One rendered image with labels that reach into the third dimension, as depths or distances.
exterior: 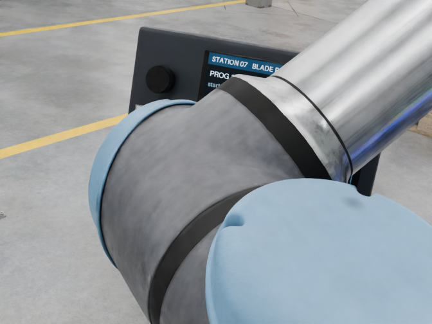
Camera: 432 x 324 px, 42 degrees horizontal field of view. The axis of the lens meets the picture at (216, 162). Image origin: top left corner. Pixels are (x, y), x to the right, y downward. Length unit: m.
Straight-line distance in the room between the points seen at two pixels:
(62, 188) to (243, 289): 2.60
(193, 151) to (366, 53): 0.12
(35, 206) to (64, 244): 0.33
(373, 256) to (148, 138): 0.16
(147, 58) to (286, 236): 0.38
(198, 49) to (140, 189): 0.28
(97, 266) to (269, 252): 2.07
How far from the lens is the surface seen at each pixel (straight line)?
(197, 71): 0.57
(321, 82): 0.35
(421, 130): 3.91
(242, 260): 0.22
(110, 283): 2.21
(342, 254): 0.24
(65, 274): 2.26
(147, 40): 0.59
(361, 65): 0.36
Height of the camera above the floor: 1.40
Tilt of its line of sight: 27 degrees down
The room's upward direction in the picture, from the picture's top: 6 degrees clockwise
